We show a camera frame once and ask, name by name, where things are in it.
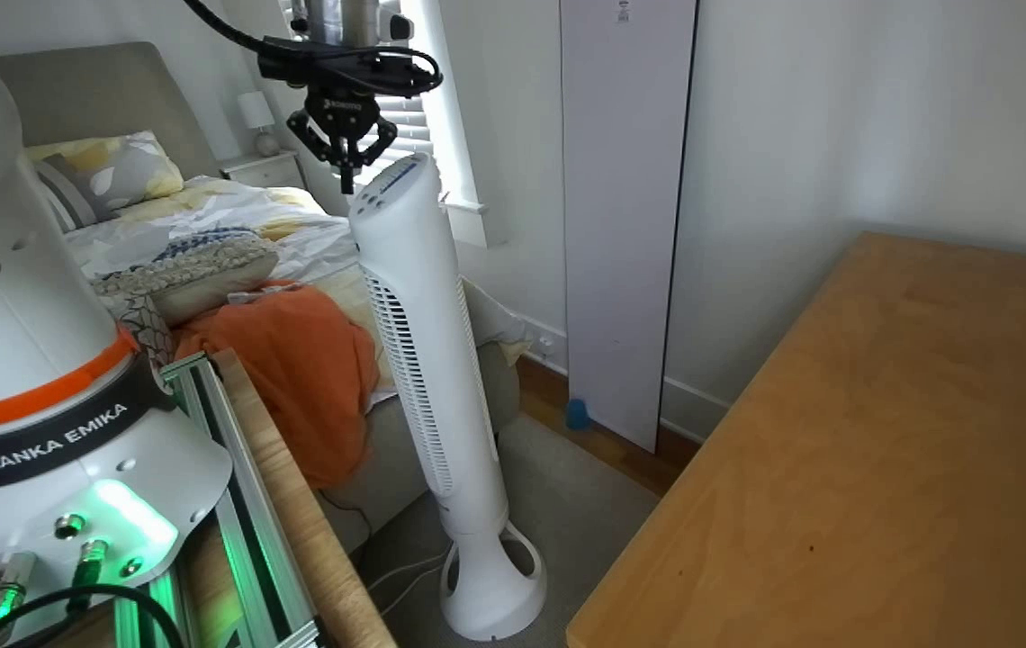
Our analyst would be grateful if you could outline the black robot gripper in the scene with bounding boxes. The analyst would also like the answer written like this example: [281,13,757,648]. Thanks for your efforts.
[287,0,405,198]

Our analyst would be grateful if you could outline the white tower heater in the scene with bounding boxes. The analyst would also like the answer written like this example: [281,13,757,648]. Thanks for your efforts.
[347,150,553,645]

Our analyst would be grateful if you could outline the white window blinds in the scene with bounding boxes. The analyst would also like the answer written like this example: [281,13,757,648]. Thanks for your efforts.
[370,0,441,162]

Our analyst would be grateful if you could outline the white nightstand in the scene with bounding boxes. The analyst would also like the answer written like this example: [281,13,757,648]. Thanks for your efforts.
[219,149,308,192]

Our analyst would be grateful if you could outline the white bedside lamp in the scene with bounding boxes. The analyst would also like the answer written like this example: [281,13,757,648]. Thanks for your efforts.
[236,87,284,159]

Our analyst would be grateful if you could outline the white patterned duvet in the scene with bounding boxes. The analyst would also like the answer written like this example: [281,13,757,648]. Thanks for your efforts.
[57,174,386,400]

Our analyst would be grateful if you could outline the grey knitted throw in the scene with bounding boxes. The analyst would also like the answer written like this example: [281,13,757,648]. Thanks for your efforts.
[86,229,284,359]

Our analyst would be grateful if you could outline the grey yellow patterned pillow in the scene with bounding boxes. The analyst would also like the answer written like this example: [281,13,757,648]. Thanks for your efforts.
[25,126,193,235]

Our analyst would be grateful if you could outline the orange blanket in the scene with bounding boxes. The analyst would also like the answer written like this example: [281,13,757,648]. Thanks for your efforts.
[169,281,386,498]

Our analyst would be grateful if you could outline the grey upholstered headboard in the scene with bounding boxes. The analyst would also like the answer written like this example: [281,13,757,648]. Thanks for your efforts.
[0,39,223,185]

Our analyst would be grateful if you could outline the white baseboard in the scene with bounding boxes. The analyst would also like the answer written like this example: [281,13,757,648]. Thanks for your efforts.
[466,281,736,442]

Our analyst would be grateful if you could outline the white leaning panel board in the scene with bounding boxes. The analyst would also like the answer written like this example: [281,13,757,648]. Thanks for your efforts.
[556,0,704,457]

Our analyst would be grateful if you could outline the grey floor rug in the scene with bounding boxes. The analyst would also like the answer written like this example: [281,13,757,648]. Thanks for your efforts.
[353,412,662,648]

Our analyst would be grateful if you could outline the light wooden dresser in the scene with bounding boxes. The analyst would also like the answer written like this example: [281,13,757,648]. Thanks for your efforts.
[565,229,1026,648]

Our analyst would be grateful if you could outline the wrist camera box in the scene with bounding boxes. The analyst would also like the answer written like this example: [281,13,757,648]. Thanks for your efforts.
[256,34,447,101]

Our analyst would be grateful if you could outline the white window frame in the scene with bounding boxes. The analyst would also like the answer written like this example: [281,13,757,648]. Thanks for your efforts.
[412,0,495,252]

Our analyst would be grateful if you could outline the aluminium robot stand frame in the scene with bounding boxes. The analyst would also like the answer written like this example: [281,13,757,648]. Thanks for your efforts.
[112,357,325,648]

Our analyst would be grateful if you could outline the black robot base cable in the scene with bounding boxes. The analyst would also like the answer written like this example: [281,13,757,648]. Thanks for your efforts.
[0,580,193,648]

